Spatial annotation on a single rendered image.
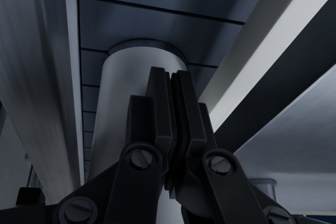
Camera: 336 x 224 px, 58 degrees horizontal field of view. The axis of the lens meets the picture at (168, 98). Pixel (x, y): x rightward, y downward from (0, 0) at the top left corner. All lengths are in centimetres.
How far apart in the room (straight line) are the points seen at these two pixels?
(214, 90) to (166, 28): 4
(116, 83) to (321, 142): 23
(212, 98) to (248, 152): 17
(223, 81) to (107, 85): 6
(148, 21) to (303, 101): 14
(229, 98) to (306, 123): 14
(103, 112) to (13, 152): 37
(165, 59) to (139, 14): 3
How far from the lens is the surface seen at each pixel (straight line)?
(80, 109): 25
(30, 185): 30
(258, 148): 32
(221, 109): 16
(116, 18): 16
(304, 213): 44
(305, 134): 30
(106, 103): 15
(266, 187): 43
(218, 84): 16
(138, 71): 15
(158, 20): 16
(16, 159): 54
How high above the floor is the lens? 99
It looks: 31 degrees down
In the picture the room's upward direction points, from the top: 180 degrees clockwise
